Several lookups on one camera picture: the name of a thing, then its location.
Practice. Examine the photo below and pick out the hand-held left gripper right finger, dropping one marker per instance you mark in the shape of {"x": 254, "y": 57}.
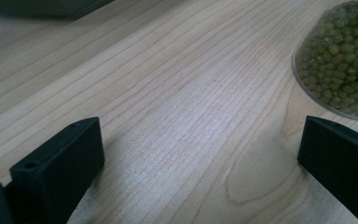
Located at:
{"x": 341, "y": 161}

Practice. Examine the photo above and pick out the dark grey corner rack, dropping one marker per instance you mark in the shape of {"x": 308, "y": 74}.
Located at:
{"x": 37, "y": 6}

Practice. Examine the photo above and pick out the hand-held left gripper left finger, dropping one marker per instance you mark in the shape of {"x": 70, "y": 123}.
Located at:
{"x": 59, "y": 168}

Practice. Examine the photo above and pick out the glass jar of green beans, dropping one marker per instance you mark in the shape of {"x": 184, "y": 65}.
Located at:
{"x": 345, "y": 56}

